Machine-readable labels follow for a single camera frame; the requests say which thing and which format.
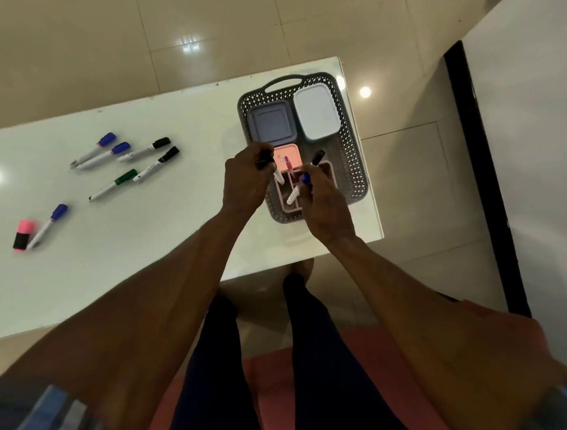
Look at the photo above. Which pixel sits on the person's left leg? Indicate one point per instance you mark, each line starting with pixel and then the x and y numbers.
pixel 217 376

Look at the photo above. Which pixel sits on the grey lid square container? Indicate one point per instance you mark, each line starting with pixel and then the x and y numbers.
pixel 268 124

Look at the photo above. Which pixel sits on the person's leg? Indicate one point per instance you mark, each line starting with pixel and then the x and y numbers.
pixel 323 363
pixel 217 376

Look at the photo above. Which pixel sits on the blue plaid shirt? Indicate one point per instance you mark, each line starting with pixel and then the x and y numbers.
pixel 53 407

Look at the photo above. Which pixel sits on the person's left forearm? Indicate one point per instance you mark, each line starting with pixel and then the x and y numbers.
pixel 133 328

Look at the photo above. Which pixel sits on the green cap whiteboard marker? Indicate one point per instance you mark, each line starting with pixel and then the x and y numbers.
pixel 125 177

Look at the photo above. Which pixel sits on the red fabric sofa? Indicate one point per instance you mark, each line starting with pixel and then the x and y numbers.
pixel 274 376

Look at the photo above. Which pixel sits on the small salmon pink container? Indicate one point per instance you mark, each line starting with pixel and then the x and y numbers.
pixel 288 153

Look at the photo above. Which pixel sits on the pink highlighter black cap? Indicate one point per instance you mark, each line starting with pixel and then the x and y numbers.
pixel 22 235

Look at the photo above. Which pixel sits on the white table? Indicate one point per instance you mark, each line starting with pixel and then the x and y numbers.
pixel 177 221

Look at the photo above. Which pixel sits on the person's right foot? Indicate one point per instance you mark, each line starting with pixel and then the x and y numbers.
pixel 303 268

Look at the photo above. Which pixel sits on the pink plastic desk organizer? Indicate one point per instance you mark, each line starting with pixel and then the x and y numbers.
pixel 281 199

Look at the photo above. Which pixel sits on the grey perforated plastic basket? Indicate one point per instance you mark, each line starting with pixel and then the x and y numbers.
pixel 350 164

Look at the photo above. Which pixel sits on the person's right forearm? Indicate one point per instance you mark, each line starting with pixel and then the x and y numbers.
pixel 434 336

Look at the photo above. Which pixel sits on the black skirting board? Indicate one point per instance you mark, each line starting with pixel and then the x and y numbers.
pixel 487 186

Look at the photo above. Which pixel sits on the white lid teal container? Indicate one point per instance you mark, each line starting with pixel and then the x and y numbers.
pixel 316 110

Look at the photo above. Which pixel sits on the person's right hand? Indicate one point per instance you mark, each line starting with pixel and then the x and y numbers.
pixel 325 208

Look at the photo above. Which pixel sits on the person's left hand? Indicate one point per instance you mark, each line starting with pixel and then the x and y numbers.
pixel 246 181

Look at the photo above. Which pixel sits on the blue cap whiteboard marker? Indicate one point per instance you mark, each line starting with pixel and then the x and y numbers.
pixel 294 193
pixel 120 147
pixel 106 139
pixel 58 211

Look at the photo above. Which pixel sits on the person's right leg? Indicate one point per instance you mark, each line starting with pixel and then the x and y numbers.
pixel 323 363

